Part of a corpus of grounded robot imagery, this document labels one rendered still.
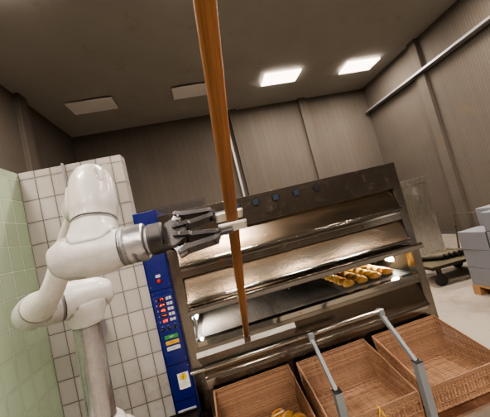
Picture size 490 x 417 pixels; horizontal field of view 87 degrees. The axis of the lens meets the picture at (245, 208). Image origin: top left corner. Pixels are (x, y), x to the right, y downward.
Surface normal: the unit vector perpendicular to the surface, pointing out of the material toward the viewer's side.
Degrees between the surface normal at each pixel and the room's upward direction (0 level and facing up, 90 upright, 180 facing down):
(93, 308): 99
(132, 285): 90
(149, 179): 90
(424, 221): 90
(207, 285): 70
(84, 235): 65
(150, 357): 90
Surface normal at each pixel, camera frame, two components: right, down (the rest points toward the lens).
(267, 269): 0.04, -0.43
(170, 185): 0.15, -0.11
